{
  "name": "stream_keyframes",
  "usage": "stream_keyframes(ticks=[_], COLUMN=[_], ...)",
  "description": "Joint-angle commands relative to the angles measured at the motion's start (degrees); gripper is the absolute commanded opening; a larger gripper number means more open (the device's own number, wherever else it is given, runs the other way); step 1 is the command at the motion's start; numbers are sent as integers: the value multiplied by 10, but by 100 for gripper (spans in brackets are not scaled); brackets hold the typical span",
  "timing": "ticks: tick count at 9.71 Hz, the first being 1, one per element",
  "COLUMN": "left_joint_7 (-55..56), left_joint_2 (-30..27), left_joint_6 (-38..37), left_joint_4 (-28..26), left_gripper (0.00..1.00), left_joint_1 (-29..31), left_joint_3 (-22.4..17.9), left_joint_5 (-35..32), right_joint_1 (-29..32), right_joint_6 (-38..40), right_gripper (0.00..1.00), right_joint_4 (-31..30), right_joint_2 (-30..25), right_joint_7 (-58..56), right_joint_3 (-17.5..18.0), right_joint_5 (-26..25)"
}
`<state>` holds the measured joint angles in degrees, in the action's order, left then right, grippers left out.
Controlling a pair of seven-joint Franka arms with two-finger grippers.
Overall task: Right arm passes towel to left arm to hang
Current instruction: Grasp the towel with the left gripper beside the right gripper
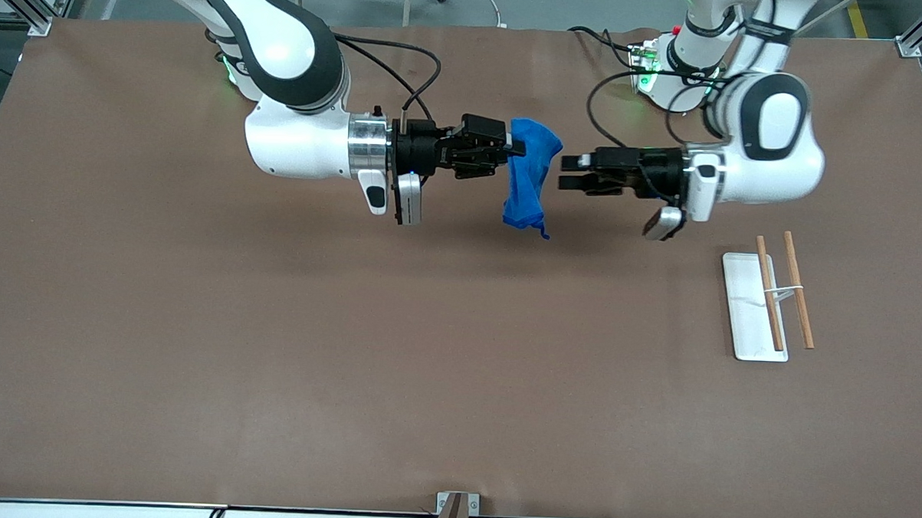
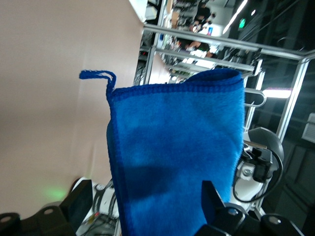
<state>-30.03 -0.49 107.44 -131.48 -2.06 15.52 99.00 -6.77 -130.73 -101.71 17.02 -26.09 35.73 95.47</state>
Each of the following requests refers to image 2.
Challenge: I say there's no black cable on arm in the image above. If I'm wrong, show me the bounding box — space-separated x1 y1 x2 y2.
232 145 284 204

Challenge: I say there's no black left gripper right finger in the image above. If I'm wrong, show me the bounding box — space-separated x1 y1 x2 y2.
194 180 305 236

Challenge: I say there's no long ceiling light strip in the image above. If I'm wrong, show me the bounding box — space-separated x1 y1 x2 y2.
222 0 249 35

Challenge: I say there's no aluminium profile frame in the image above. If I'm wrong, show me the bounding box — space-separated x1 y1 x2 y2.
134 23 315 219

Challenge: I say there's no person in black shirt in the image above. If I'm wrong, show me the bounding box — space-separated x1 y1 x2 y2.
195 1 212 25

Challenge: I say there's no blue microfibre towel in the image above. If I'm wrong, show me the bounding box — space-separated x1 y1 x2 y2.
78 68 246 236

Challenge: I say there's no seated person in dark shirt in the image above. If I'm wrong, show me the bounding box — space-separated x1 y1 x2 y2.
187 41 214 59

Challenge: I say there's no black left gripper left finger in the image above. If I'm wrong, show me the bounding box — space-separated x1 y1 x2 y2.
0 179 93 236

